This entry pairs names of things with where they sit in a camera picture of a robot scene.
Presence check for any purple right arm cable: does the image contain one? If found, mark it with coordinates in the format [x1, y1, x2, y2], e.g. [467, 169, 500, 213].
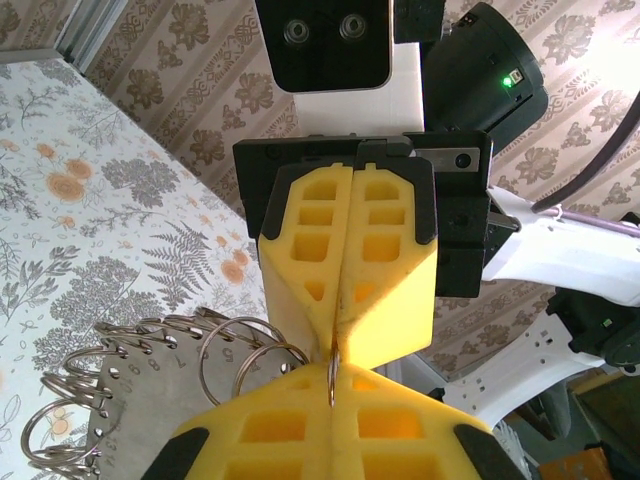
[531, 92, 640, 237]

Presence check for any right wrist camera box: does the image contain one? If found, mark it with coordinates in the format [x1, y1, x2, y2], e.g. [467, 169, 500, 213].
[253, 0, 445, 137]

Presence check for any aluminium right frame post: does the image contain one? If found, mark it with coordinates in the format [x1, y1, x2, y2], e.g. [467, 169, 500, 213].
[54, 0, 129, 79]

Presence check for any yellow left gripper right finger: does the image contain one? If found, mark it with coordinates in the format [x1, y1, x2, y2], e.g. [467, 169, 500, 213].
[332, 360, 524, 480]

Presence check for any floral patterned table cover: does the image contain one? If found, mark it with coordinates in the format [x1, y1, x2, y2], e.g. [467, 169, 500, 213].
[0, 59, 274, 480]

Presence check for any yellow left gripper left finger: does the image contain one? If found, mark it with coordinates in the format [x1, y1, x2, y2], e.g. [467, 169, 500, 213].
[141, 362, 336, 480]

